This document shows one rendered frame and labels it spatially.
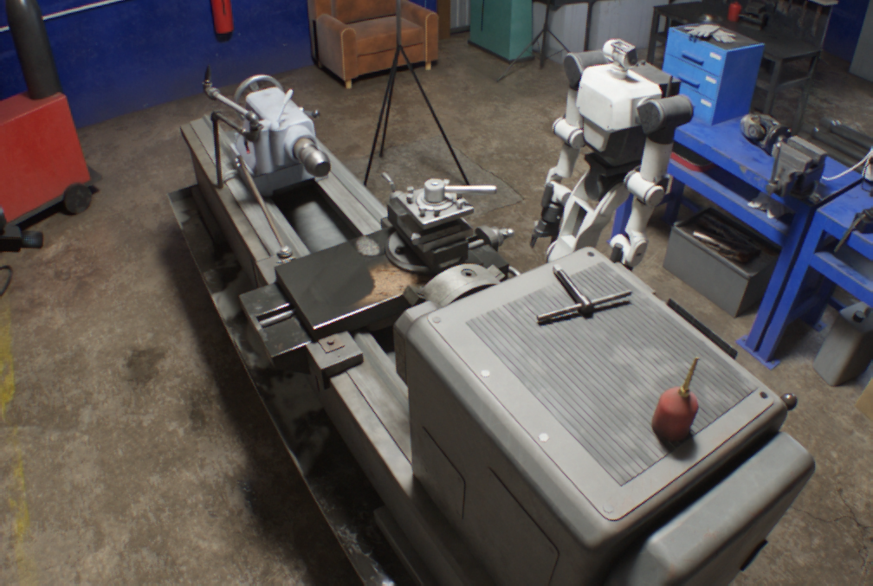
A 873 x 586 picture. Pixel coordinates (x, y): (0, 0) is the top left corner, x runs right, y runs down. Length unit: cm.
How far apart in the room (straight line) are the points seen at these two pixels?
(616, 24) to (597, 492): 594
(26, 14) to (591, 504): 398
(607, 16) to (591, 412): 568
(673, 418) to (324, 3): 522
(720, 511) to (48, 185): 414
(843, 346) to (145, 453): 312
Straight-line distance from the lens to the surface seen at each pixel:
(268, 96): 259
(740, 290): 338
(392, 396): 172
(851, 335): 318
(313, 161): 215
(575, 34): 627
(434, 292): 146
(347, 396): 174
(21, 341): 369
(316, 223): 255
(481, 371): 110
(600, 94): 218
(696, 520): 105
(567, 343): 116
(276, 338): 185
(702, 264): 347
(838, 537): 284
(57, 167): 446
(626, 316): 123
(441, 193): 183
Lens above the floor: 215
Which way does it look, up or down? 38 degrees down
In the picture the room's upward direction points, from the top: straight up
